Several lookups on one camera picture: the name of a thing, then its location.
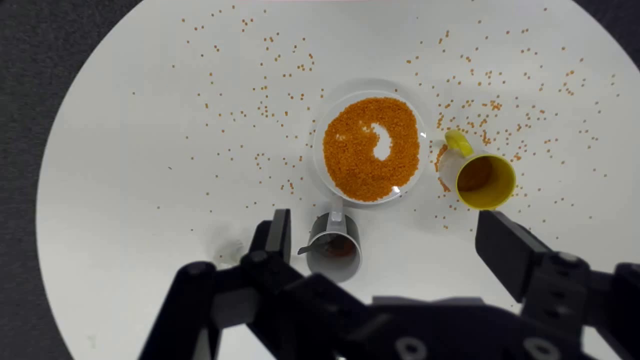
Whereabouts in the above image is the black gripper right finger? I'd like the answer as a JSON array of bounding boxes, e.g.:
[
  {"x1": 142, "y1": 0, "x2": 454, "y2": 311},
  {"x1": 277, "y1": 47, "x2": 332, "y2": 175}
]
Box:
[{"x1": 476, "y1": 211, "x2": 640, "y2": 360}]

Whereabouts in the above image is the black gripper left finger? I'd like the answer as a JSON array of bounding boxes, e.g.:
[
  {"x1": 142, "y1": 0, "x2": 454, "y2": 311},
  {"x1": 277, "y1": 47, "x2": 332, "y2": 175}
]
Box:
[{"x1": 137, "y1": 208, "x2": 347, "y2": 360}]

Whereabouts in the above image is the black mug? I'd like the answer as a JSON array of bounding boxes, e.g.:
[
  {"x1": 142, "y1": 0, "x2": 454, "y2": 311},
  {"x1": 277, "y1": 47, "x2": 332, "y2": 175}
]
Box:
[{"x1": 295, "y1": 211, "x2": 364, "y2": 287}]

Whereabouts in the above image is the white mug yellow inside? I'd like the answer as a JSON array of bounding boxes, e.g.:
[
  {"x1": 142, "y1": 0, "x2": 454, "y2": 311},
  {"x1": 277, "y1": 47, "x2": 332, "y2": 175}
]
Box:
[{"x1": 435, "y1": 129, "x2": 518, "y2": 212}]

